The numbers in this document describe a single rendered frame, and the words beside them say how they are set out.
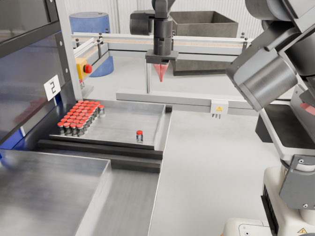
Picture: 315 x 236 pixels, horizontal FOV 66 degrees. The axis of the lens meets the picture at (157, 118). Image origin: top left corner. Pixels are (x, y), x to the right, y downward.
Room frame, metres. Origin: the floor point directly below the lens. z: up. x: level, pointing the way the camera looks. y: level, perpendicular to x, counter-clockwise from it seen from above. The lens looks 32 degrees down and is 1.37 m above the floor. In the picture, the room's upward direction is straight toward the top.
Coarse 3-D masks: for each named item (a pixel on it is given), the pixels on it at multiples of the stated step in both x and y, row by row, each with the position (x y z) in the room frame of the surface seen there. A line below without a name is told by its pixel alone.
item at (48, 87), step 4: (56, 76) 0.79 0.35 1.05; (52, 80) 0.76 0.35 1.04; (56, 80) 0.79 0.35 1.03; (44, 84) 0.72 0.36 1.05; (48, 84) 0.74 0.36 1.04; (52, 84) 0.76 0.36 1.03; (56, 84) 0.78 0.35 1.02; (48, 88) 0.73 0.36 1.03; (56, 88) 0.77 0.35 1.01; (48, 92) 0.73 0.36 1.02; (56, 92) 0.77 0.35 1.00; (48, 96) 0.72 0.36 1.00; (52, 96) 0.74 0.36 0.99; (48, 100) 0.72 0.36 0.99
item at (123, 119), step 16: (112, 112) 0.82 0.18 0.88; (128, 112) 0.82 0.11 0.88; (144, 112) 0.82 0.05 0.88; (160, 112) 0.82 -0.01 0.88; (96, 128) 0.71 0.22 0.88; (112, 128) 0.71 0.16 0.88; (128, 128) 0.71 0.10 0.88; (144, 128) 0.71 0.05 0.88; (160, 128) 0.70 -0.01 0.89; (96, 144) 0.60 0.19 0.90; (112, 144) 0.59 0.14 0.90; (128, 144) 0.58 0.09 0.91; (144, 144) 0.58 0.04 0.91
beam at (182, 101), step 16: (128, 96) 1.66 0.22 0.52; (144, 96) 1.64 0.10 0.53; (160, 96) 1.63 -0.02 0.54; (176, 96) 1.61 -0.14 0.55; (192, 96) 1.61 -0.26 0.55; (208, 96) 1.61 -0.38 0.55; (224, 96) 1.61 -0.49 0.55; (240, 96) 1.61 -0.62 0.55; (208, 112) 1.57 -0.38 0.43; (240, 112) 1.54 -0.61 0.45; (256, 112) 1.52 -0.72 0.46
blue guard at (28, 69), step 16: (32, 48) 0.71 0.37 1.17; (48, 48) 0.79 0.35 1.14; (0, 64) 0.58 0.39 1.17; (16, 64) 0.63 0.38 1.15; (32, 64) 0.69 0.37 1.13; (48, 64) 0.77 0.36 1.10; (0, 80) 0.56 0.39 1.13; (16, 80) 0.61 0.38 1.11; (32, 80) 0.67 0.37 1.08; (48, 80) 0.75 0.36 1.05; (64, 80) 0.84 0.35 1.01; (0, 96) 0.54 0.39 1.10; (16, 96) 0.59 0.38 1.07; (32, 96) 0.65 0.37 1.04; (0, 112) 0.52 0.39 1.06; (16, 112) 0.57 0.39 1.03; (0, 128) 0.51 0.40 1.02
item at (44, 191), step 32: (0, 160) 0.54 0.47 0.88; (32, 160) 0.54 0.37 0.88; (64, 160) 0.53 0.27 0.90; (96, 160) 0.51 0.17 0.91; (0, 192) 0.42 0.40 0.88; (32, 192) 0.42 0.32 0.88; (64, 192) 0.42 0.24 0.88; (96, 192) 0.40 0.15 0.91; (0, 224) 0.33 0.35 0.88; (32, 224) 0.33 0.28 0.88; (64, 224) 0.33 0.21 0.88
